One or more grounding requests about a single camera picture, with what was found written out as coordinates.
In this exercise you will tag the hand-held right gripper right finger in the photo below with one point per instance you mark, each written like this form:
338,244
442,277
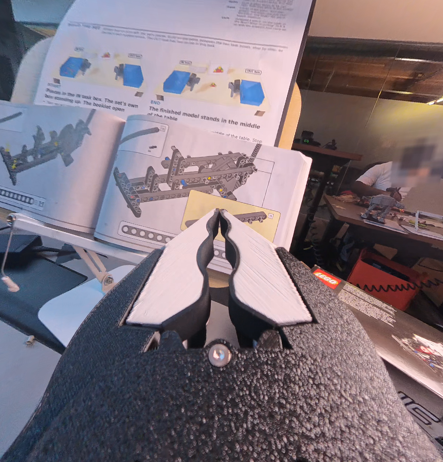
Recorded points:
268,285

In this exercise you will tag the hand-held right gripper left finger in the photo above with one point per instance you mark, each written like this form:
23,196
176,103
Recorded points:
171,285

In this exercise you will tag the brown standing desk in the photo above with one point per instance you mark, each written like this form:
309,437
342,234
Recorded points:
329,151

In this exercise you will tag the toy truck picture box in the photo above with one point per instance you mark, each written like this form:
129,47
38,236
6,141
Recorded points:
387,325

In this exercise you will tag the grey toy walker model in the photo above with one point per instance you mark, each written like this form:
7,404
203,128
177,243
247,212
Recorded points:
382,205

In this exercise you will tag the red plastic crate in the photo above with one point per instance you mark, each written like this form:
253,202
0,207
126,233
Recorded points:
380,285

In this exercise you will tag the brown wooden table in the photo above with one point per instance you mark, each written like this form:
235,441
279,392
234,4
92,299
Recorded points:
351,213

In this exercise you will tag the white printed instruction sheet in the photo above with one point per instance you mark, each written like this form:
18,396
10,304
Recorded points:
207,36

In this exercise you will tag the black device green display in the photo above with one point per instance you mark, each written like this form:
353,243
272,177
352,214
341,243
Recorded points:
308,138

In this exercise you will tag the open instruction booklet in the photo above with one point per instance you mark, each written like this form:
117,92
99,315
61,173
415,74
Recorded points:
80,173

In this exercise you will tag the clear plastic stand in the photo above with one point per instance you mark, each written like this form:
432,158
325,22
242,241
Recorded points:
432,216

